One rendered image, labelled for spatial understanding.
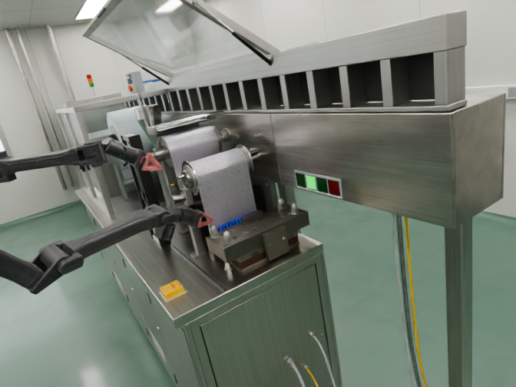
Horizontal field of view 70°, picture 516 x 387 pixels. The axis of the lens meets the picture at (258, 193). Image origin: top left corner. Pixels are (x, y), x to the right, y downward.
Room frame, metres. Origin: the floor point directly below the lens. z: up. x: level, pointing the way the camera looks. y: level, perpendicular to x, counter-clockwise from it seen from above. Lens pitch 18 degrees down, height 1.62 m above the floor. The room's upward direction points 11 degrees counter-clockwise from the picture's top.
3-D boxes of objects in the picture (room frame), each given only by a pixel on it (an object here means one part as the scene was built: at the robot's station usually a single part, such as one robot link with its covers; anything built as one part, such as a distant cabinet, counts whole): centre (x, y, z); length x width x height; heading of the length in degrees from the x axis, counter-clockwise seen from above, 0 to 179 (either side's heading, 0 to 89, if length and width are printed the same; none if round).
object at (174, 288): (1.21, 0.38, 0.91); 0.07 x 0.07 x 0.02; 29
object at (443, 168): (2.25, 0.19, 1.29); 3.10 x 0.28 x 0.30; 29
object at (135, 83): (1.96, 0.50, 1.66); 0.07 x 0.07 x 0.10; 40
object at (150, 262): (2.30, 0.68, 0.88); 2.52 x 0.66 x 0.04; 29
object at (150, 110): (2.14, 0.52, 1.50); 0.14 x 0.14 x 0.06
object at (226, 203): (1.47, 0.12, 1.11); 0.23 x 0.01 x 0.18; 119
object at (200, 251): (1.47, 0.31, 1.05); 0.06 x 0.05 x 0.31; 119
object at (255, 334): (2.31, 0.67, 0.43); 2.52 x 0.64 x 0.86; 29
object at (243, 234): (1.39, 0.03, 1.00); 0.40 x 0.16 x 0.06; 119
